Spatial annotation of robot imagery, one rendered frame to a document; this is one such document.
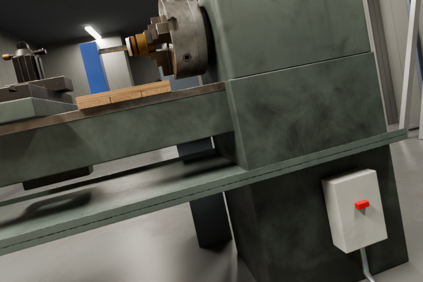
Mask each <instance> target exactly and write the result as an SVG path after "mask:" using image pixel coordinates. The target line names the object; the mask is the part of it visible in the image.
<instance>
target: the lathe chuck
mask: <svg viewBox="0 0 423 282"><path fill-rule="evenodd" d="M159 16H160V18H161V21H162V23H165V22H167V21H168V20H170V19H171V18H174V19H176V22H177V25H178V29H177V31H174V30H170V32H169V42H168V43H164V48H169V49H170V57H171V64H172V71H173V75H174V79H175V80H177V79H184V78H187V77H193V76H197V75H198V71H199V51H198V41H197V36H196V29H195V23H194V20H193V15H192V13H191V9H190V6H189V4H188V1H187V0H159ZM186 53H189V54H191V60H189V61H184V60H183V55H184V54H186Z"/></svg>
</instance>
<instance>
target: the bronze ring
mask: <svg viewBox="0 0 423 282"><path fill-rule="evenodd" d="M128 39H129V42H130V47H131V50H132V55H133V56H138V55H140V56H146V55H148V56H150V54H149V52H154V51H155V45H151V46H148V44H147V39H146V36H145V32H143V33H141V34H137V35H135V37H134V36H132V37H128Z"/></svg>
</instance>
